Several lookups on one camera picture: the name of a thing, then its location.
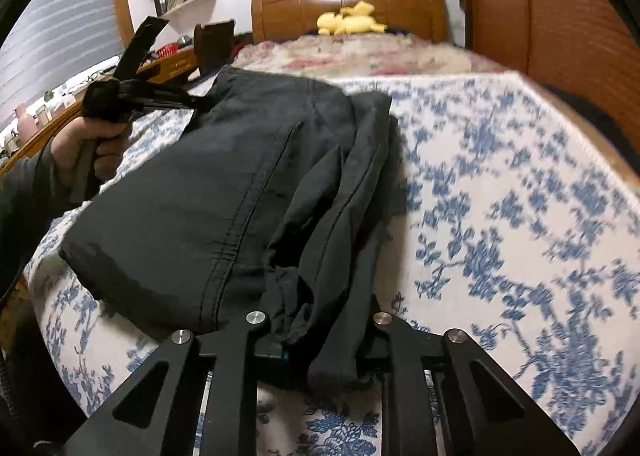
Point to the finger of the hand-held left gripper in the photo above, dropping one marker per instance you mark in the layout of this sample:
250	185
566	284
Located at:
170	98
142	48

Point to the wooden louvred wardrobe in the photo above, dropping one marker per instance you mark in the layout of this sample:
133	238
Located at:
550	10

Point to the dark brown chair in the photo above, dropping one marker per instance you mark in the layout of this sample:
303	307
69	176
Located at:
212	48

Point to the yellow plush toy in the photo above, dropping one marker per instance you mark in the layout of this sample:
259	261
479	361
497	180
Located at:
350	21

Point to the wooden desk with cabinets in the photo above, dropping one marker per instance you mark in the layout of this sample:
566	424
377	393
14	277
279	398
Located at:
170	68

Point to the wooden bed headboard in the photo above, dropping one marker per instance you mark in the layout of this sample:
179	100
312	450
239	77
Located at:
290	5

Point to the black jacket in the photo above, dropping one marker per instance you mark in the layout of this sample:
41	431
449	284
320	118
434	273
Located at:
200	196

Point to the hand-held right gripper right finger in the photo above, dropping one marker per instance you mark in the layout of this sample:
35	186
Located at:
395	351

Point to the red floral blanket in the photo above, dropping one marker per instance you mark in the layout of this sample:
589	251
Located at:
325	58

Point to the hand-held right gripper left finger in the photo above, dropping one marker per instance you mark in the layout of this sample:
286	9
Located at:
235	351

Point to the red basket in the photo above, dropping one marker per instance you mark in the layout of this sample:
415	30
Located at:
168	49

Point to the person's left forearm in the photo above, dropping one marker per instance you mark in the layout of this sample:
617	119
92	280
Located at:
25	206

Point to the pink bottle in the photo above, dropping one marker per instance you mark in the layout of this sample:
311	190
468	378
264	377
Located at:
24	120

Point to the person's left hand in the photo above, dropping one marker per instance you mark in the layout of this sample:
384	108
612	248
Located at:
67	145

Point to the grey striped window blind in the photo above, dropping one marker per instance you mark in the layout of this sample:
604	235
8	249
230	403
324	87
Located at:
60	25

